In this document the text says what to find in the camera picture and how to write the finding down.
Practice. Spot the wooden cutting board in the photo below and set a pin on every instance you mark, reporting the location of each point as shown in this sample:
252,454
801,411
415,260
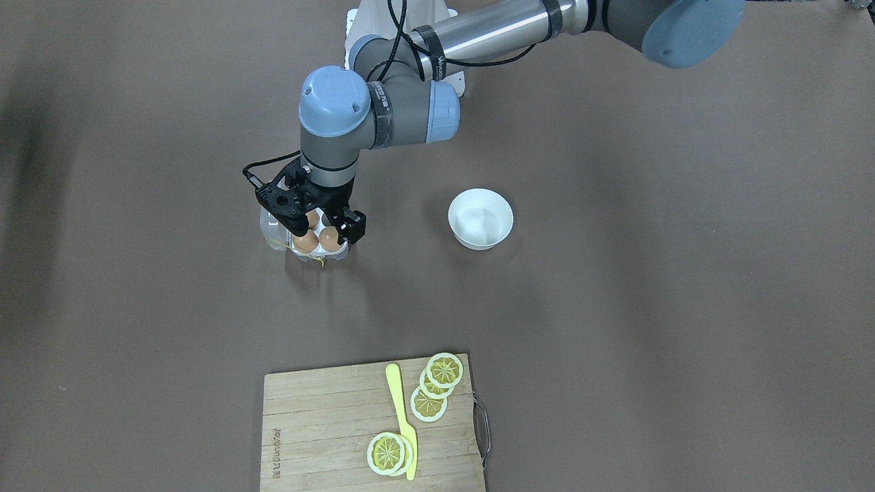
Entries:
317,425

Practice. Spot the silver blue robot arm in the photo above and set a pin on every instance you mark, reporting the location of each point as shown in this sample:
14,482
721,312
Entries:
394,90

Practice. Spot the brown egg from bowl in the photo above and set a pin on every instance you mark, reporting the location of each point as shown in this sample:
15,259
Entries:
329,239

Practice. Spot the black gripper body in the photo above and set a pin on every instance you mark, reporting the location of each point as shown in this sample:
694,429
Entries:
334,199

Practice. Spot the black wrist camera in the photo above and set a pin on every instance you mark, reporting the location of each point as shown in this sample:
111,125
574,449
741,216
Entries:
292,193

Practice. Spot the clear plastic egg box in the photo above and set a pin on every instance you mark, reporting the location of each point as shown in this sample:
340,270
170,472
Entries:
279,238

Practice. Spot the lemon slice toy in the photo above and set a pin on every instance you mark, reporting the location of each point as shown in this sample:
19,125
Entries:
426,408
385,454
409,455
431,390
444,370

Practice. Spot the brown egg in box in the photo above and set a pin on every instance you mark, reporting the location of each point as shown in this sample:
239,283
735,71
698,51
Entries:
313,218
305,244

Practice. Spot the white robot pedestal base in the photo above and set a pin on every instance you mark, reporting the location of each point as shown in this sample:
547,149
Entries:
427,27

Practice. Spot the white ceramic bowl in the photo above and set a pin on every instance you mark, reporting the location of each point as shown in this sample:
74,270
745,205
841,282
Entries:
480,218

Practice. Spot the yellow plastic knife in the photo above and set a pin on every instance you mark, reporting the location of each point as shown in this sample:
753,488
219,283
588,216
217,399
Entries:
395,383

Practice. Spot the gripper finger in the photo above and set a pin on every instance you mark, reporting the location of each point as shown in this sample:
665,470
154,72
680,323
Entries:
341,220

